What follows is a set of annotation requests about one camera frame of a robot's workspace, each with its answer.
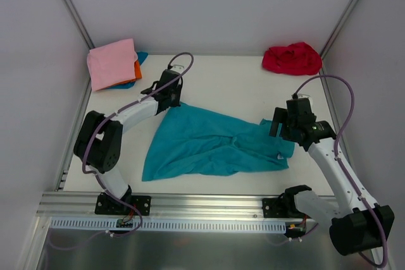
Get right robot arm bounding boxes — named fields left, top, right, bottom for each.
left=270, top=97, right=395, bottom=255

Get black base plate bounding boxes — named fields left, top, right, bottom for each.
left=261, top=197, right=304, bottom=218
left=94, top=193, right=152, bottom=216

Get folded pink t shirt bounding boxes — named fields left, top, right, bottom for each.
left=87, top=39, right=138, bottom=91

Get folded teal t shirt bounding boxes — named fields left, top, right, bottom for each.
left=108, top=52, right=148, bottom=89

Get crumpled red t shirt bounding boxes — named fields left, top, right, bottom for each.
left=261, top=42, right=323, bottom=76

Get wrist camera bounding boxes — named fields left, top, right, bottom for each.
left=292, top=93, right=313, bottom=104
left=171, top=64, right=185, bottom=74

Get folded orange t shirt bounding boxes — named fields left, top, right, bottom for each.
left=111, top=59, right=142, bottom=89

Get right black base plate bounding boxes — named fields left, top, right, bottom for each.
left=261, top=197, right=304, bottom=218

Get right aluminium frame post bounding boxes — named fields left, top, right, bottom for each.
left=320, top=0, right=380, bottom=56

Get white slotted cable duct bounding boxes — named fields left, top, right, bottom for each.
left=49, top=217, right=287, bottom=234

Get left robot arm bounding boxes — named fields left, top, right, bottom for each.
left=73, top=65, right=184, bottom=214

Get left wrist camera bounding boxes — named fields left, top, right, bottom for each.
left=171, top=64, right=185, bottom=74

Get left aluminium frame post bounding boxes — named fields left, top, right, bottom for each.
left=62, top=0, right=95, bottom=49

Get aluminium frame post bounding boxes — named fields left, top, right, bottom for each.
left=320, top=0, right=380, bottom=56
left=62, top=0, right=95, bottom=49

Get teal t shirt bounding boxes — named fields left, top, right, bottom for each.
left=108, top=52, right=148, bottom=89
left=142, top=103, right=295, bottom=181

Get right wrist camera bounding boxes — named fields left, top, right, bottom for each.
left=292, top=93, right=313, bottom=104

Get aluminium mounting rail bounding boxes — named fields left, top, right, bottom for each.
left=35, top=191, right=342, bottom=219

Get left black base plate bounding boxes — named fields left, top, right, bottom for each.
left=94, top=193, right=152, bottom=216

